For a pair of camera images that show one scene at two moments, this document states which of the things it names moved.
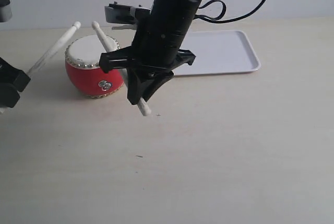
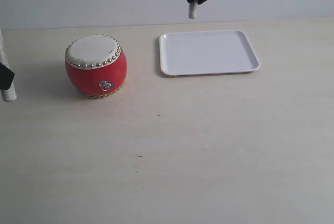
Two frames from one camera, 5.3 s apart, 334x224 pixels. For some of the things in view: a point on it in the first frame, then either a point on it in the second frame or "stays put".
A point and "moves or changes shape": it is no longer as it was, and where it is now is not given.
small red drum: (83, 69) stays put
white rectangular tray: (218, 51) stays put
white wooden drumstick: (141, 103) moves or changes shape
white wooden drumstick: (52, 50) moves or changes shape
